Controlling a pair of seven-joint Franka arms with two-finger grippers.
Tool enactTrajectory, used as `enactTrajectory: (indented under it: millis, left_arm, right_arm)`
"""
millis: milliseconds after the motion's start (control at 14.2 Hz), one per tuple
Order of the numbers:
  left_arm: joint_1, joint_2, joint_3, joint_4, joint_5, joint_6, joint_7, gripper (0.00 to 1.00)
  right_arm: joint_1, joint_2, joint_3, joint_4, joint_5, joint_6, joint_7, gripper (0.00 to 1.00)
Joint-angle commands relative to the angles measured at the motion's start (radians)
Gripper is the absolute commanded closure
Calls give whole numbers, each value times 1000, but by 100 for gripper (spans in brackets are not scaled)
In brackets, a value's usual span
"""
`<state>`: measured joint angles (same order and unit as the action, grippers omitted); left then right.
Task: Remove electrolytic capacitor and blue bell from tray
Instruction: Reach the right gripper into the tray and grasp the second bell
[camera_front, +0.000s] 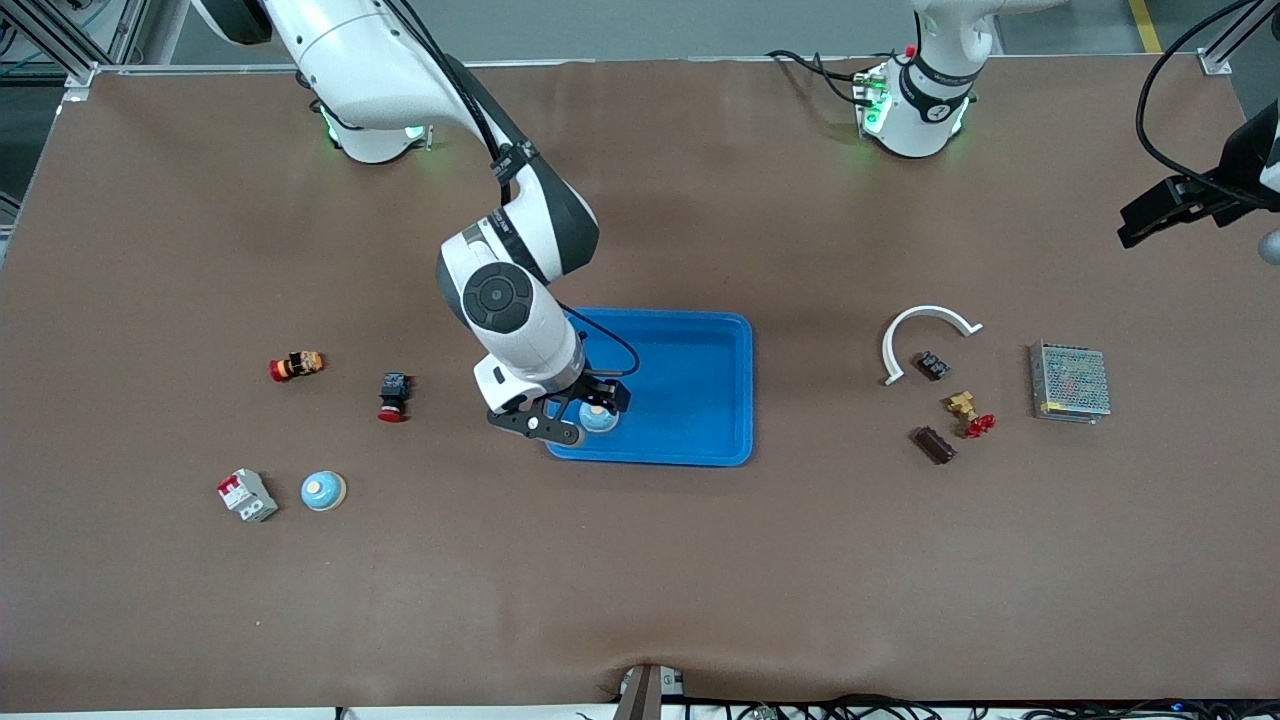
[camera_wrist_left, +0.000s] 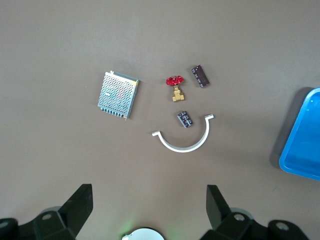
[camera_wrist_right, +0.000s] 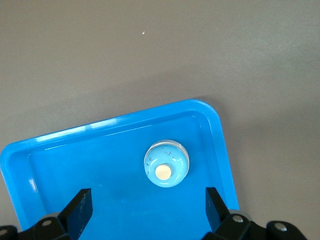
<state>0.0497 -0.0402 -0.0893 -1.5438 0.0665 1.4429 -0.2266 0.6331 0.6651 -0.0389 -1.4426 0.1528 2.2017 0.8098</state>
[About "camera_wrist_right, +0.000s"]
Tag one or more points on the blue round call bell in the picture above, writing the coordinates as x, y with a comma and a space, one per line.
172, 160

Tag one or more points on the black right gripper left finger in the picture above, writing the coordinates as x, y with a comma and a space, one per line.
77, 210

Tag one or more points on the blue plastic tray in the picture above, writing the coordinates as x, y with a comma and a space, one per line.
100, 175

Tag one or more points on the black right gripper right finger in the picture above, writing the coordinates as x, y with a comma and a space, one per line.
217, 215

